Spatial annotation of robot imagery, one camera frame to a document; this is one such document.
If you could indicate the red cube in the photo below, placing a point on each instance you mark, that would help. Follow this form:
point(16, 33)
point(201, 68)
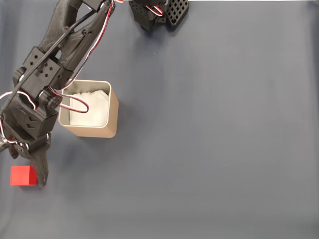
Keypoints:
point(21, 175)

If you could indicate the tan metal box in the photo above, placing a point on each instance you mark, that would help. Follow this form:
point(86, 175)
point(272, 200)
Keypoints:
point(99, 132)

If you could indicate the white tissue padding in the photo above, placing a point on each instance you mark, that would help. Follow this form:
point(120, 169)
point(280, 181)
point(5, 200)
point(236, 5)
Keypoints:
point(97, 109)

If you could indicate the bare camera circuit board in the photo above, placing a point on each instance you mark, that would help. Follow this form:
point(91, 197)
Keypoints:
point(2, 144)

